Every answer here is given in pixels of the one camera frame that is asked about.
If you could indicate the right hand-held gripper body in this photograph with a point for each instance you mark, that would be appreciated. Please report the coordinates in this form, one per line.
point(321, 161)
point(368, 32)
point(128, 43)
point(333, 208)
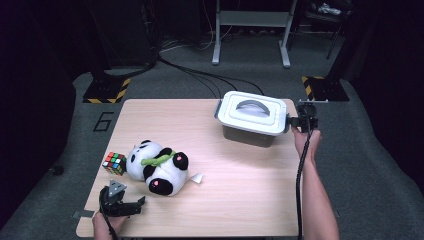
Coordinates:
point(306, 115)

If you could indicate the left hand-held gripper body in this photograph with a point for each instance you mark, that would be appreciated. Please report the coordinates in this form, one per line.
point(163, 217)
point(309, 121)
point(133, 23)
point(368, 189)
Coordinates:
point(113, 201)

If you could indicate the colourful puzzle cube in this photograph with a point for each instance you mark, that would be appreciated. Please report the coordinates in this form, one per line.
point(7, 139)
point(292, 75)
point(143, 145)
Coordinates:
point(114, 163)

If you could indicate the panda plush toy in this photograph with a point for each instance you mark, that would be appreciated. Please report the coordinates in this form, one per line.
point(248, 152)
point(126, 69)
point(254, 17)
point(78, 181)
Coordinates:
point(160, 168)

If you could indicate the clear plastic storage box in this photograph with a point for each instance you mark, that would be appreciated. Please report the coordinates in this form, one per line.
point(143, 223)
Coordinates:
point(248, 136)

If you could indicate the person's right hand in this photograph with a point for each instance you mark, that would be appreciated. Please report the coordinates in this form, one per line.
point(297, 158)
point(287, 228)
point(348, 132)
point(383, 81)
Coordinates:
point(308, 143)

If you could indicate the person's left hand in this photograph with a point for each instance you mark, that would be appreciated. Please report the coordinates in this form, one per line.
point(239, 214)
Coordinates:
point(106, 226)

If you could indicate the black yellow striped base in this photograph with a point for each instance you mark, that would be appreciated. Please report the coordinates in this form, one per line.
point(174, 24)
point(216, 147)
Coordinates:
point(106, 90)
point(325, 88)

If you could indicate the grey tape strip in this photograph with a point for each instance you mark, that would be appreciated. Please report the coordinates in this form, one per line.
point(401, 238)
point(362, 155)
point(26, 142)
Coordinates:
point(83, 214)

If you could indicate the small black round object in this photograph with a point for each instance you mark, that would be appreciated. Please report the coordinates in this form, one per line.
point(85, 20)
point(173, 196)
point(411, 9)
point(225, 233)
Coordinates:
point(57, 170)

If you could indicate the dark chair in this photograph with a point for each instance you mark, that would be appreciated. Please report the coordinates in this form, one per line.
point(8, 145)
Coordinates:
point(328, 16)

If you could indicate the dark cabinet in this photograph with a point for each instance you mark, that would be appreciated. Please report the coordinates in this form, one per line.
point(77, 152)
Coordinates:
point(126, 30)

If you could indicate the grey metal stand frame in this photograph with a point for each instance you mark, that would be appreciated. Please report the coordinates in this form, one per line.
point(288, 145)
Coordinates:
point(253, 18)

